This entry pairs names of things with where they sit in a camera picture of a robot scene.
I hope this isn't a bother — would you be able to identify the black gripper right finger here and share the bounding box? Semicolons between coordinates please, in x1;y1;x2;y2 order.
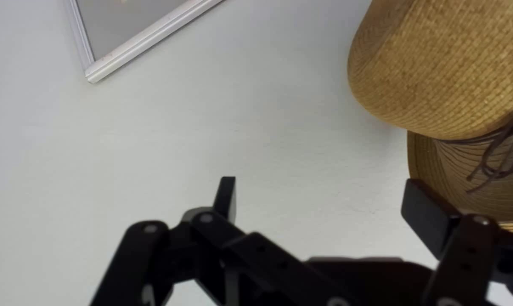
400;178;513;306

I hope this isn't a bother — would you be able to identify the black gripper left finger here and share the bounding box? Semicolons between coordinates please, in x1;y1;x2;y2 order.
88;175;303;306

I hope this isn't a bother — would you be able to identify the tan straw hat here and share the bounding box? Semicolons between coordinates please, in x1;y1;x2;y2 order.
346;0;513;231

